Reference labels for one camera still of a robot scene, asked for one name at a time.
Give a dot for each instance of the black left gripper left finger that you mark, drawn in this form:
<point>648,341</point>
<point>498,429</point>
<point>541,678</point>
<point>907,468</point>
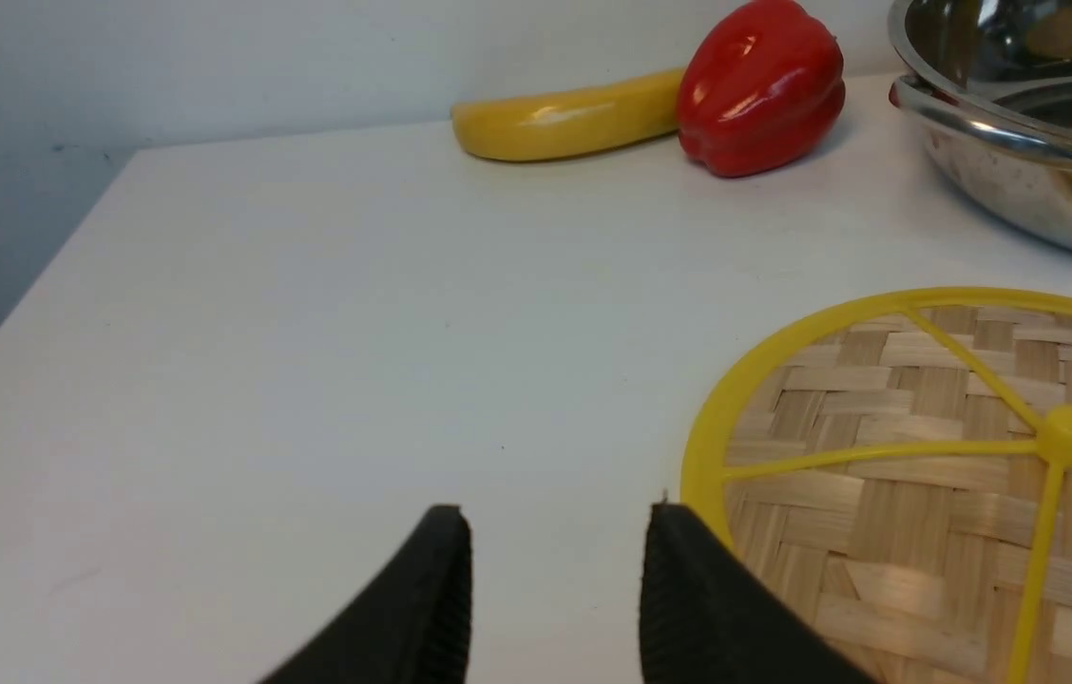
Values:
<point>411,624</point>

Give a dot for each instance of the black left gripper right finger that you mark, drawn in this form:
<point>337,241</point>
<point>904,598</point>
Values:
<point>704,618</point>

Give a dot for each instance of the yellow bamboo steamer lid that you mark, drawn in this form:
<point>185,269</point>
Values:
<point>897,470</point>

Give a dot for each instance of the stainless steel pot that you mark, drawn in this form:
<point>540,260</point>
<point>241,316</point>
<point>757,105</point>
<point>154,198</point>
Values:
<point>989,85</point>

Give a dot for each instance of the yellow banana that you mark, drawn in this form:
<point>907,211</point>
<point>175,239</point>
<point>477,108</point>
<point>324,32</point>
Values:
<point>568,124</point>

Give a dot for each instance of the red bell pepper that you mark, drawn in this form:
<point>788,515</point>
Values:
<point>763,90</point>

